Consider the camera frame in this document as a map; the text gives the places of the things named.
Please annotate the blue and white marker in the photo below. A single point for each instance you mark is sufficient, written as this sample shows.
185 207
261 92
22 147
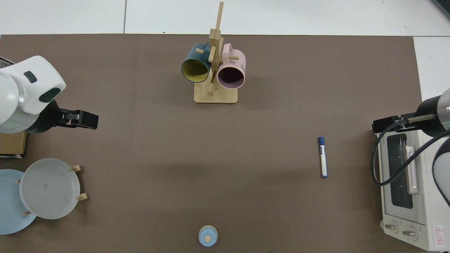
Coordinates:
322 158

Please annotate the wooden plate rack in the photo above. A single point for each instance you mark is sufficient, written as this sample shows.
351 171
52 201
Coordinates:
82 196

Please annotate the grey plate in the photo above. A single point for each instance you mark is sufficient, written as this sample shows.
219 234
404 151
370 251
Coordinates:
49 189

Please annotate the pale toaster oven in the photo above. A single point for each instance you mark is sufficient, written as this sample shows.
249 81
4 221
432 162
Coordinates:
425 211

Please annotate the light blue plate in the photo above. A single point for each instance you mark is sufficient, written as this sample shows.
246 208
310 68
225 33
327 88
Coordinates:
10 207

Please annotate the teal cup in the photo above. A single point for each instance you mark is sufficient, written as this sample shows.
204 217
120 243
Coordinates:
193 56

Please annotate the brown table cloth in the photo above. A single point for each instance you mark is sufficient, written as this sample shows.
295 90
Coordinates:
211 158

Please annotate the wooden cup stand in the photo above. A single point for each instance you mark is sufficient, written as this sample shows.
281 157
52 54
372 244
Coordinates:
215 96

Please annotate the pink cup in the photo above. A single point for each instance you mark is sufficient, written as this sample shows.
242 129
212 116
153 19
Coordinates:
235 61

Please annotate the small blue round thing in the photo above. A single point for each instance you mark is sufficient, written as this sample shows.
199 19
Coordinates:
207 236

